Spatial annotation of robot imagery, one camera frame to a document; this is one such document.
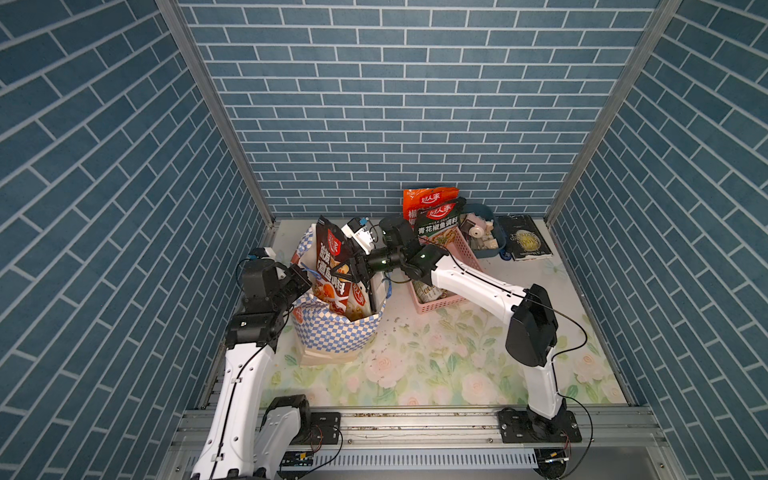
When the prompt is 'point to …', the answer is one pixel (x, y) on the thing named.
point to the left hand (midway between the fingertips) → (316, 267)
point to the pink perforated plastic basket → (459, 249)
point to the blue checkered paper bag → (323, 334)
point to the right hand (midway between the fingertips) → (340, 268)
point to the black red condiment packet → (329, 287)
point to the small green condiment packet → (427, 293)
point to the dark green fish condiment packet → (437, 225)
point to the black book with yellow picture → (522, 238)
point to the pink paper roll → (476, 232)
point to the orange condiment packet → (416, 199)
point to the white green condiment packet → (359, 301)
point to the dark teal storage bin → (486, 212)
